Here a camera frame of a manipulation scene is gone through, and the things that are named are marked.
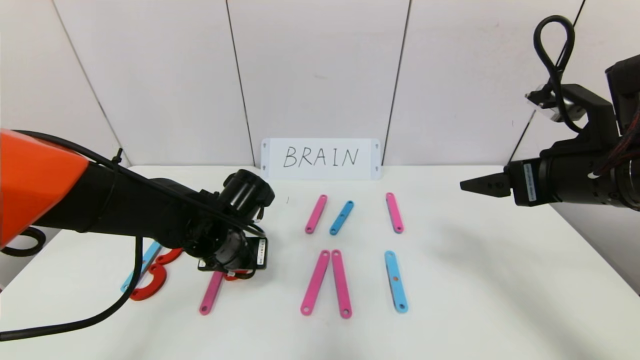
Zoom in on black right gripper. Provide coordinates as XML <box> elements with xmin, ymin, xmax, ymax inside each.
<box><xmin>459</xmin><ymin>152</ymin><xmax>612</xmax><ymax>207</ymax></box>

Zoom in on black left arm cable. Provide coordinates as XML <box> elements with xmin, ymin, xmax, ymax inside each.
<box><xmin>0</xmin><ymin>235</ymin><xmax>146</xmax><ymax>342</ymax></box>

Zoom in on black right arm cable loop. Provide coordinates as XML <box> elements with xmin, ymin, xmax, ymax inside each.
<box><xmin>533</xmin><ymin>15</ymin><xmax>587</xmax><ymax>134</ymax></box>

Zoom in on pink plastic bar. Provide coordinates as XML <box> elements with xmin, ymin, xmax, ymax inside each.
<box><xmin>199</xmin><ymin>271</ymin><xmax>225</xmax><ymax>316</ymax></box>
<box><xmin>385</xmin><ymin>192</ymin><xmax>404</xmax><ymax>234</ymax></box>
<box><xmin>305</xmin><ymin>194</ymin><xmax>328</xmax><ymax>235</ymax></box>
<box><xmin>300</xmin><ymin>250</ymin><xmax>331</xmax><ymax>317</ymax></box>
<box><xmin>331</xmin><ymin>249</ymin><xmax>353</xmax><ymax>319</ymax></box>

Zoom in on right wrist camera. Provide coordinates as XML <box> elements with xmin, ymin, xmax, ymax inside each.
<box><xmin>525</xmin><ymin>83</ymin><xmax>601</xmax><ymax>123</ymax></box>

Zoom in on blue plastic bar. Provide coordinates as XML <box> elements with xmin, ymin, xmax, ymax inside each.
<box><xmin>120</xmin><ymin>241</ymin><xmax>164</xmax><ymax>293</ymax></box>
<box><xmin>329</xmin><ymin>200</ymin><xmax>355</xmax><ymax>236</ymax></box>

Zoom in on white sign reading BRAIN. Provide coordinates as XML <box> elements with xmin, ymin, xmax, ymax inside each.
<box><xmin>261</xmin><ymin>138</ymin><xmax>382</xmax><ymax>180</ymax></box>

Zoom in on red curved plastic piece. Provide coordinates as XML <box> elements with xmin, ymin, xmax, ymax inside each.
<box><xmin>128</xmin><ymin>263</ymin><xmax>167</xmax><ymax>302</ymax></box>
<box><xmin>156</xmin><ymin>248</ymin><xmax>184</xmax><ymax>266</ymax></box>

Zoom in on blue bar with orange dot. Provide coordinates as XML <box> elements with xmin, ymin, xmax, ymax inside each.
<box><xmin>384</xmin><ymin>250</ymin><xmax>409</xmax><ymax>314</ymax></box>

